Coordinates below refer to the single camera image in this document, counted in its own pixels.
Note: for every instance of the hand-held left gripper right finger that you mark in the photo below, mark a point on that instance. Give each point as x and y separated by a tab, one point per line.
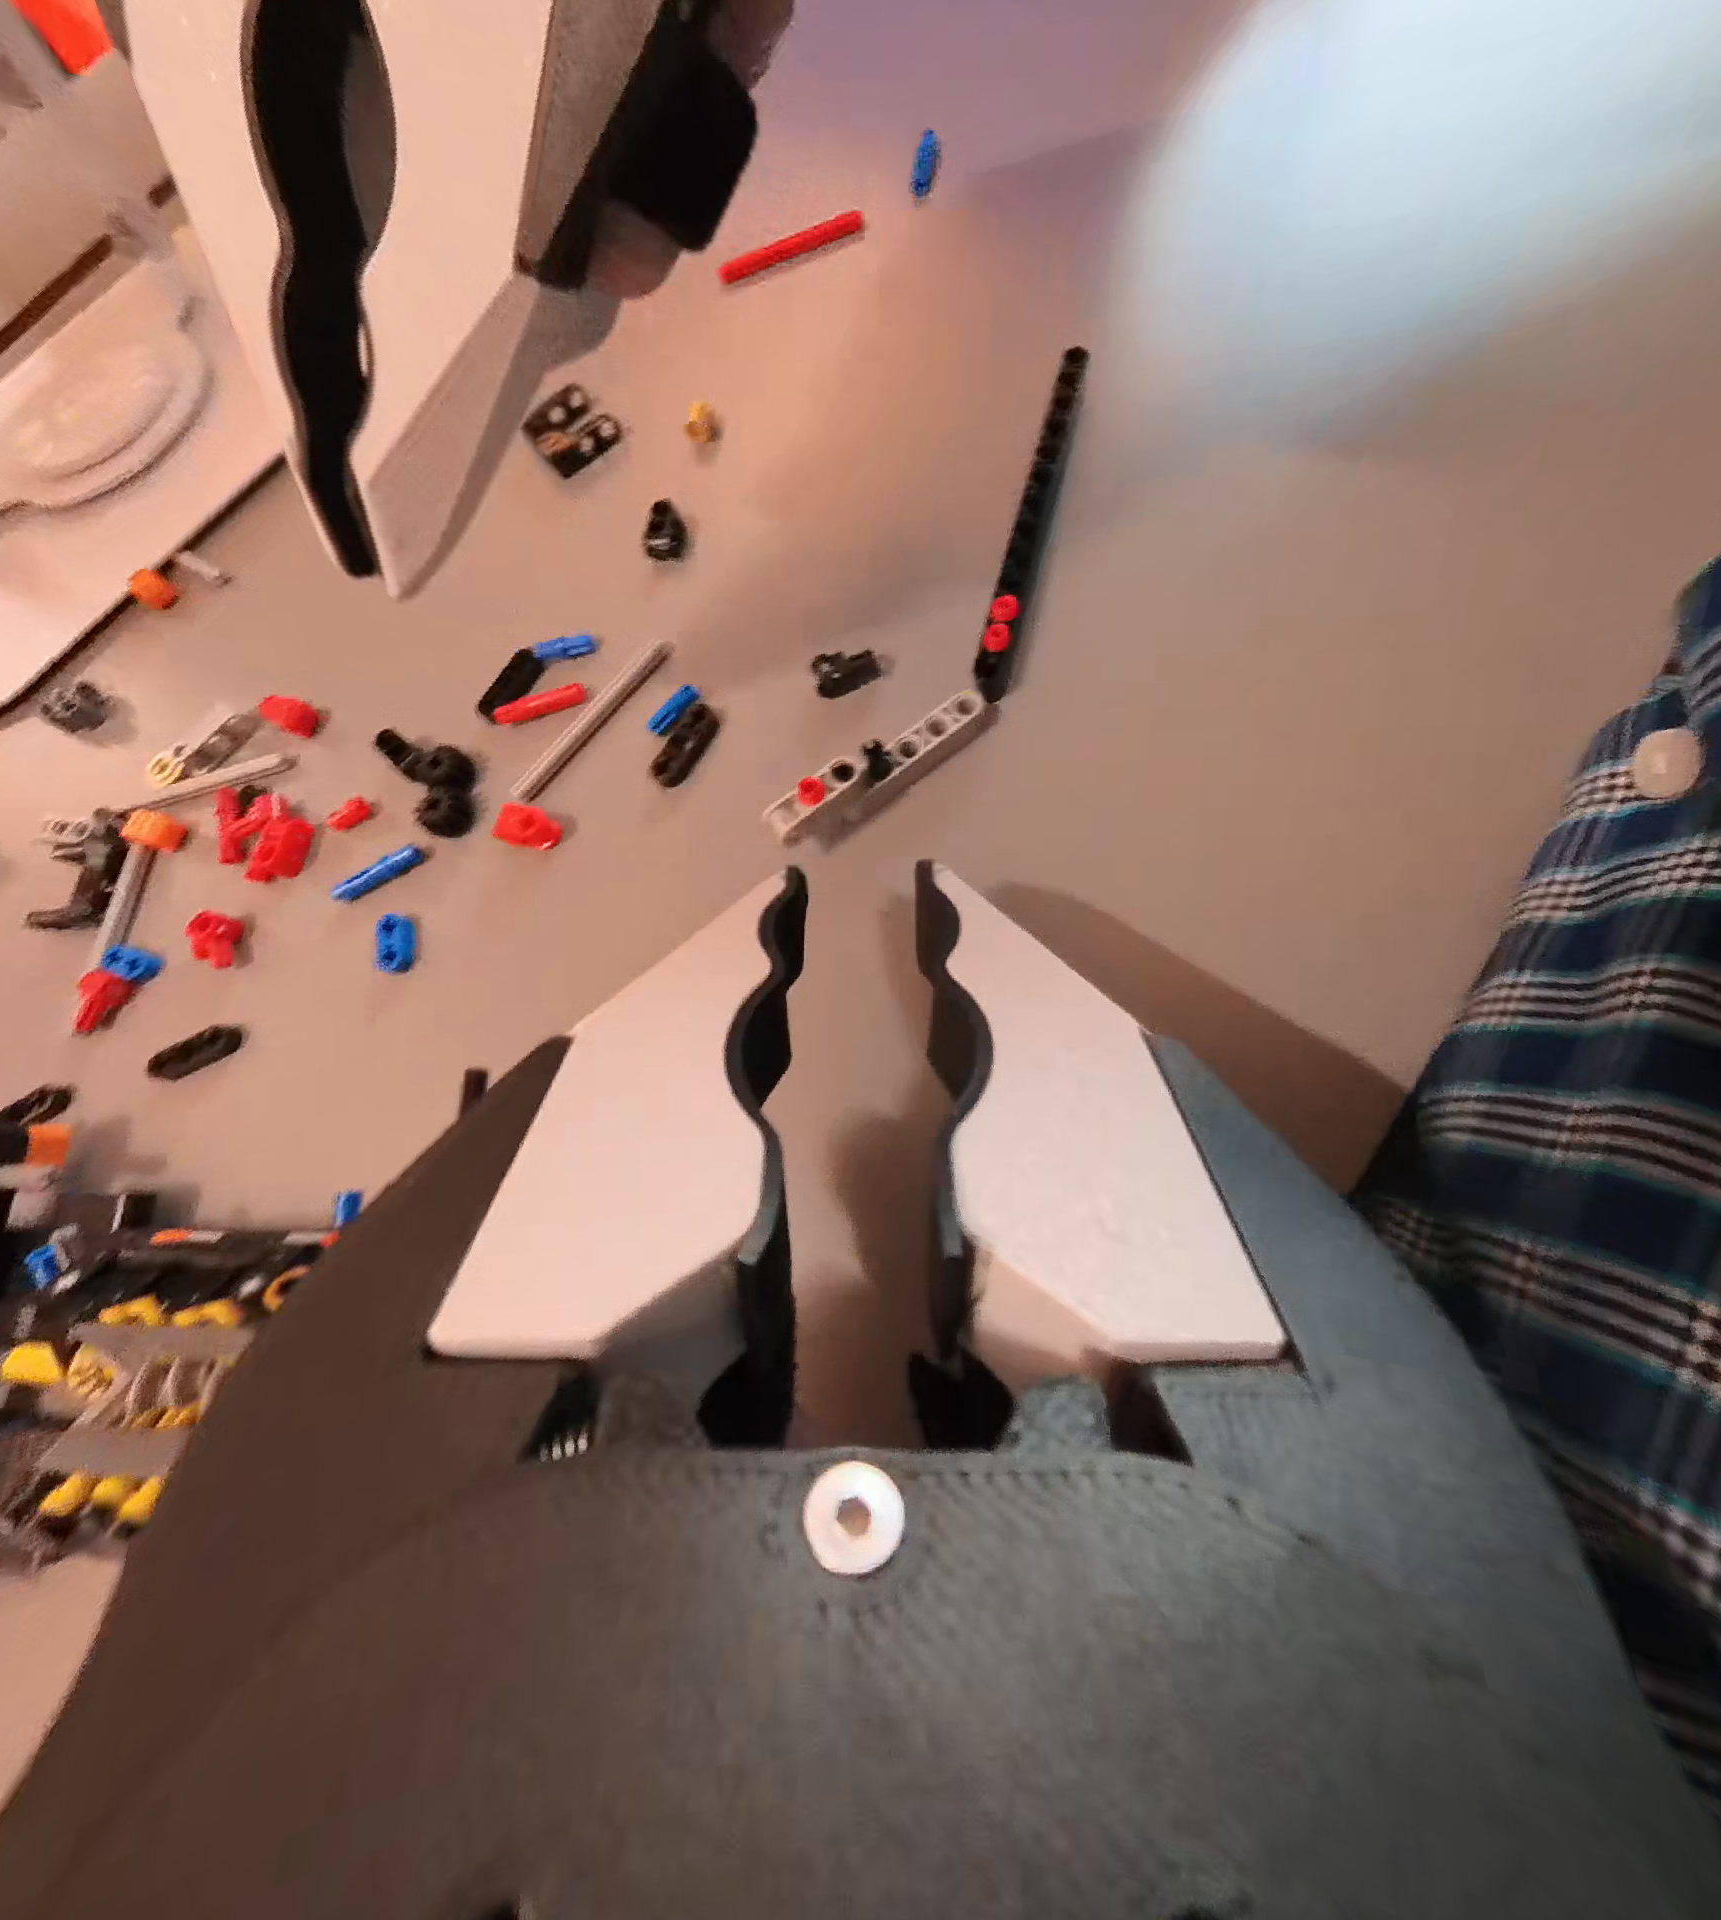
1102	1200

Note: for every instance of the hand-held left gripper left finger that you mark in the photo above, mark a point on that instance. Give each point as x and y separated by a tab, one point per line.
606	1200

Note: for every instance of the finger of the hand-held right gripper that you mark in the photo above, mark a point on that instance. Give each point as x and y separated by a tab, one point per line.
201	91
472	224

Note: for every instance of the long black lego beam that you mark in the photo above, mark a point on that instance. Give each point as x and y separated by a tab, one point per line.
1033	510

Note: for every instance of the tan round lego piece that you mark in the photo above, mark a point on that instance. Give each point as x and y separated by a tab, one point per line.
166	769

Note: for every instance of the red lego axle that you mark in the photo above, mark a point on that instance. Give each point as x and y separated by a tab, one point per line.
792	244

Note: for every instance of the black lego block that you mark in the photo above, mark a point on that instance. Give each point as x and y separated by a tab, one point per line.
574	429

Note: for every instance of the tan lego bush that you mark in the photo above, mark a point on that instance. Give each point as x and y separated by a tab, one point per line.
703	423

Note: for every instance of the blue two-hole lego liftarm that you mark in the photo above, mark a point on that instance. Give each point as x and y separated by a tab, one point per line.
396	943
133	961

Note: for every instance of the long blue lego pin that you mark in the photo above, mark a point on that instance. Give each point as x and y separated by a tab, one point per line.
381	872

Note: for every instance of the black lego gear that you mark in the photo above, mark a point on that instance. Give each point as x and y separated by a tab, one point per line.
443	812
449	769

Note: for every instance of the small grey lego pin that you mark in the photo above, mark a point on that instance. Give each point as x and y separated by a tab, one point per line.
201	567

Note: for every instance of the black thin lego liftarm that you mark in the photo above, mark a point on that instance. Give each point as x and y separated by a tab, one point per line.
510	683

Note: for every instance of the small red lego bush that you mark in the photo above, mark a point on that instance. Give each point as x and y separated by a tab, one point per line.
347	814

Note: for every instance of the red lego cross connector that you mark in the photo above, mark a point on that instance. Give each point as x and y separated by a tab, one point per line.
215	938

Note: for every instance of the long grey lego axle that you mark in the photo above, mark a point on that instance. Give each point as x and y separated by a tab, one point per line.
591	721

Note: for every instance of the orange lego piece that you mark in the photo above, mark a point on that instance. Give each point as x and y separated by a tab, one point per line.
153	589
155	830

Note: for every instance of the red lego pin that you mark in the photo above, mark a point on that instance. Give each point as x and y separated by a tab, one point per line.
539	705

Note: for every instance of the black angled lego connector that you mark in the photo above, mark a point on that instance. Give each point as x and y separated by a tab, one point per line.
394	746

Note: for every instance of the partly built lego model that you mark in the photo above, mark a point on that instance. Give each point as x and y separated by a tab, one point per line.
125	1351

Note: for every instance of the red lego axle connector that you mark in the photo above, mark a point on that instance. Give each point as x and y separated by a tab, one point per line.
94	999

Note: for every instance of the black lego pin connector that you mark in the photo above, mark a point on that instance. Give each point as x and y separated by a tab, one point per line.
845	670

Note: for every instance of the grey thin lego liftarm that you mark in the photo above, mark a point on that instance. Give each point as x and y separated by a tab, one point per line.
219	738

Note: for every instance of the dark grey lego connector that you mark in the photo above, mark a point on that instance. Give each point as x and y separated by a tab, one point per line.
76	709

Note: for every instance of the person's right hand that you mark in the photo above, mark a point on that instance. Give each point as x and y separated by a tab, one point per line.
636	270

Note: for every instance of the red object on floor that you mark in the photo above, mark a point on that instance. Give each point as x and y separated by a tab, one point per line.
65	31

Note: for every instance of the person in plaid shirt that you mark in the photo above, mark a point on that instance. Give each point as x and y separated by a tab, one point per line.
1626	1200

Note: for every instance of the black lego bracket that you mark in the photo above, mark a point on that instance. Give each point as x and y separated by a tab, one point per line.
88	878

